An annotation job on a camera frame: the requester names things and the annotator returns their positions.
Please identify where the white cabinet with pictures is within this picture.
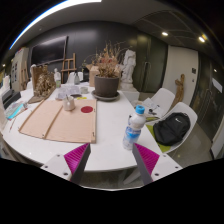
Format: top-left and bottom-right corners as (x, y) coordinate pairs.
(10, 47), (30, 93)

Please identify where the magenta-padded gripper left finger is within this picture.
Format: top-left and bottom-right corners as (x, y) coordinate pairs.
(40, 142), (92, 185)

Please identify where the long ceiling light strip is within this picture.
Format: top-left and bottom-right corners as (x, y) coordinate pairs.
(9, 0), (103, 50)

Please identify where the white plastic chair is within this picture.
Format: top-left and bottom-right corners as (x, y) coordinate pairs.
(143, 87), (176, 118)
(66, 71), (84, 85)

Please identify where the colourful painted sheet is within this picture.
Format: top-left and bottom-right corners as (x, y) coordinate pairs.
(4, 100), (29, 121)

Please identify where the grey pot saucer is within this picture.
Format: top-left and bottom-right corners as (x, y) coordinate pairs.
(90, 89), (121, 102)

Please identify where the white green-labelled spray bottle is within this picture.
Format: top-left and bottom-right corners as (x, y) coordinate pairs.
(53, 68), (62, 89)

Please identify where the flat round red coaster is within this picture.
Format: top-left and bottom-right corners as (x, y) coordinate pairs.
(80, 105), (94, 114)

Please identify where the white plaster bust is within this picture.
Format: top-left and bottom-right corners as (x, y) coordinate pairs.
(29, 63), (38, 78)

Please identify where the wooden easel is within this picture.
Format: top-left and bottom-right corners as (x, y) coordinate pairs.
(60, 52), (78, 84)

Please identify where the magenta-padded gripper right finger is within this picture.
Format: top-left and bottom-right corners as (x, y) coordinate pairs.
(132, 142), (184, 186)

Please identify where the printed newspaper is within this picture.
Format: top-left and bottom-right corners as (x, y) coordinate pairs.
(54, 84), (83, 100)

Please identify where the wooden figure sculpture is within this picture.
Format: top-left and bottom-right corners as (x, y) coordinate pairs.
(174, 73), (186, 104)

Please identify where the tan wooden drawing board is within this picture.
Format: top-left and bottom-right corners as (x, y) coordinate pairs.
(18, 98), (98, 144)

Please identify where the black backpack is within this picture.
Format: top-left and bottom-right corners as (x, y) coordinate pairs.
(153, 112), (192, 147)

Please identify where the dried plant in grey pot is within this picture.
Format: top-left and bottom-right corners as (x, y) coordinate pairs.
(91, 41), (123, 98)

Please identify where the brown relief sculpture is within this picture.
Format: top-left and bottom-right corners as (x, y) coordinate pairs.
(28, 64), (57, 104)

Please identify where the stack of papers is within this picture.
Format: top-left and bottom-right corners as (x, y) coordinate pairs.
(134, 98), (161, 118)

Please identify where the black wall screen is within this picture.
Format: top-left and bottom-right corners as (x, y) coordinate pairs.
(30, 35), (69, 66)

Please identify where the tall white plaster statue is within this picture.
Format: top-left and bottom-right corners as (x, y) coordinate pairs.
(119, 49), (141, 104)

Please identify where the white chair with green cushion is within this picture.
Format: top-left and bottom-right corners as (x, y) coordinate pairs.
(145, 101), (198, 154)

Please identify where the white blue-capped drink bottle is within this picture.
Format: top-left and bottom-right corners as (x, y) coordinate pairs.
(122, 105), (147, 151)

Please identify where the white ceramic mug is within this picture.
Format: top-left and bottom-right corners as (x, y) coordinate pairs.
(62, 95), (76, 112)

